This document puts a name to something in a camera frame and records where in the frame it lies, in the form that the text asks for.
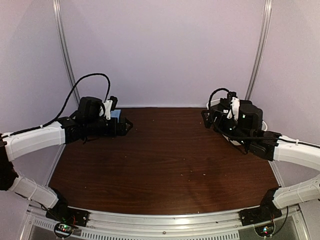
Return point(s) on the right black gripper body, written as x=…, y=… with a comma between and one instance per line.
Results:
x=221, y=116

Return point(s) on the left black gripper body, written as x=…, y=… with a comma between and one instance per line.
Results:
x=93, y=128

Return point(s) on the white plastic basket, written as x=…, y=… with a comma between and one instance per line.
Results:
x=249, y=121

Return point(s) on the light blue long sleeve shirt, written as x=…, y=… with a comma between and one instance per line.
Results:
x=115, y=115

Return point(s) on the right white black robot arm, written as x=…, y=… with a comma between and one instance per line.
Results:
x=274, y=146

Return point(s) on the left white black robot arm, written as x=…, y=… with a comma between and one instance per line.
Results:
x=93, y=118

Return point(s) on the black folded shirt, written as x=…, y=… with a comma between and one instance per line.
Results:
x=224, y=105

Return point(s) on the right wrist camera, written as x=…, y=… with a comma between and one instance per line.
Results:
x=234, y=106

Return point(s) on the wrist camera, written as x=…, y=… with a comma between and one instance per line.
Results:
x=234, y=106
x=109, y=105

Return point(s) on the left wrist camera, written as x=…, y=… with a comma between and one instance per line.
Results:
x=109, y=105

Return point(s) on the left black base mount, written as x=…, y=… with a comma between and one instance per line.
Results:
x=72, y=216

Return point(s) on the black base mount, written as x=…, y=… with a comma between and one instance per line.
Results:
x=72, y=216
x=260, y=214

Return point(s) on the right aluminium frame post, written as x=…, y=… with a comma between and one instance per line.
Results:
x=264, y=31

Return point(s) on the aluminium frame post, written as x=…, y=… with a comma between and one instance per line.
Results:
x=264, y=31
x=63, y=42

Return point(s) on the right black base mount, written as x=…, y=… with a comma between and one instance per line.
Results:
x=260, y=214

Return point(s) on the left aluminium frame post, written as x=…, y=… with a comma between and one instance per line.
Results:
x=63, y=42

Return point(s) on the front aluminium rail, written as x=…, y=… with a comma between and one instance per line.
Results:
x=223, y=225

